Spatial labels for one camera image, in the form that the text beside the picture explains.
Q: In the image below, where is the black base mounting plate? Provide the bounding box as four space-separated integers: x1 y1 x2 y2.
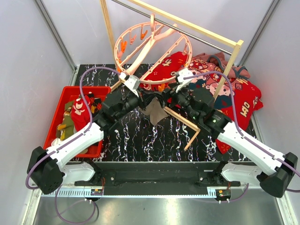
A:
75 162 240 187

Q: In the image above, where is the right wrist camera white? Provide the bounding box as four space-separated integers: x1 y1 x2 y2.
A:
175 68 194 93

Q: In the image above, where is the wooden clothes rack frame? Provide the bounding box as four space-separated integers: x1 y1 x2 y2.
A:
99 0 244 150

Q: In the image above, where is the red cartoon patterned blanket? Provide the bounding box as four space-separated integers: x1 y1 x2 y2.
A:
140 52 263 155

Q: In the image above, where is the olive green striped sock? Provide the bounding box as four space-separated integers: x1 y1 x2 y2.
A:
56 101 75 141

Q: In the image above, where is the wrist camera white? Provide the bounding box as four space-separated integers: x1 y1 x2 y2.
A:
119 72 140 97
175 68 194 93

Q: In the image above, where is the red cat pattern sock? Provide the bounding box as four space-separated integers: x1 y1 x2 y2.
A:
71 96 90 131

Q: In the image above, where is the beige sock maroon striped cuff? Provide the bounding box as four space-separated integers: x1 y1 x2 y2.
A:
141 98 168 126

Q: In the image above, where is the metal rack rod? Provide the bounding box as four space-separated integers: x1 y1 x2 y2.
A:
112 0 233 56

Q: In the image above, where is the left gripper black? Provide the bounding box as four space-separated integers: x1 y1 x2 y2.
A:
114 87 155 120

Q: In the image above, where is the red plastic bin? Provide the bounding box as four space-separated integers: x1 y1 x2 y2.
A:
44 86 111 149

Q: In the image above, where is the orange clip holding sock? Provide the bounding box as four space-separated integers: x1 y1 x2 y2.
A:
158 84 165 92

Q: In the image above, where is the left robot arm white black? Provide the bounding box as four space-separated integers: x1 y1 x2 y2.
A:
25 90 158 194

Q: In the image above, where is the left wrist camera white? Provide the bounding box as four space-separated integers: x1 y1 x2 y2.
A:
119 72 140 97

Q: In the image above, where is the pink round clip hanger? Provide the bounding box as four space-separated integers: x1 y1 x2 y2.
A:
114 13 193 84

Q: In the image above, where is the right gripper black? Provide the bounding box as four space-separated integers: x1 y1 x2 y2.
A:
154 81 201 121

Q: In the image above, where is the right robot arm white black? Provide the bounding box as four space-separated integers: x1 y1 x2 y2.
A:
162 88 298 198

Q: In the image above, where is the white sock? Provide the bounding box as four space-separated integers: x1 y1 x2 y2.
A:
51 138 62 146

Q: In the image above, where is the black argyle sock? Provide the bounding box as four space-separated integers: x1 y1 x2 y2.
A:
87 92 102 117

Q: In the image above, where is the pink grey garment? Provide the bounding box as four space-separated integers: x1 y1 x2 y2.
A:
190 52 250 80

